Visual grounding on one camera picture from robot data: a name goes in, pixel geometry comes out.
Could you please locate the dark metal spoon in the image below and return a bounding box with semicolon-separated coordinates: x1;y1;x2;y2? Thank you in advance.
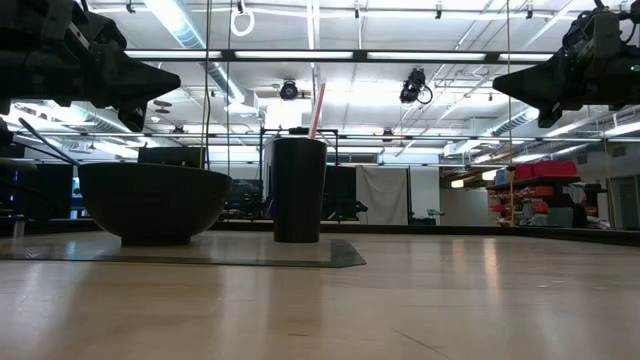
18;117;81;167

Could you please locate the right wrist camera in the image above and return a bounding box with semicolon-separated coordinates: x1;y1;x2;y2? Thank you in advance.
574;7;624;51

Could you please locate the storage shelf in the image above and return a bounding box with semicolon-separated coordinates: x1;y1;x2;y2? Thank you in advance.
487;174;584;229

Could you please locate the white ring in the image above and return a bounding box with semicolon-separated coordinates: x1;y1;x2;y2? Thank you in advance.
230;8;256;37

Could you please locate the black tall cup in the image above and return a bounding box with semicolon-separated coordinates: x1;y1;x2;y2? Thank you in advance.
270;137;328;244

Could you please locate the black overhead camera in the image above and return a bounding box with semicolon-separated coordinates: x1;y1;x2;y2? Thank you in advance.
399;68;434;106
279;79;300;101

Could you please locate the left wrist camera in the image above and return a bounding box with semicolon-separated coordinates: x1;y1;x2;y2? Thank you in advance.
39;0;109;45

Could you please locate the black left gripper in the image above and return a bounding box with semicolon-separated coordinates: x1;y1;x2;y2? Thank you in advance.
49;42;182;134

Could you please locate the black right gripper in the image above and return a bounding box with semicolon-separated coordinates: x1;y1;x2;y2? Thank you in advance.
492;47;624;129

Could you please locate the black bowl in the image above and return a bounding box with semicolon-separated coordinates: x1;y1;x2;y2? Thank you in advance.
78;162;233;247

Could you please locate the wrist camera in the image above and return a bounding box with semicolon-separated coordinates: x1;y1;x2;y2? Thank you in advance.
574;7;624;51
39;0;109;45

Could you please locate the orange straw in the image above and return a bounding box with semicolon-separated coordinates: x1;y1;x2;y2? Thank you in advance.
308;82;327;140

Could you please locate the grey hanging cloth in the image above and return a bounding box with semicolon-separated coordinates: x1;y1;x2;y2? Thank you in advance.
355;165;410;226

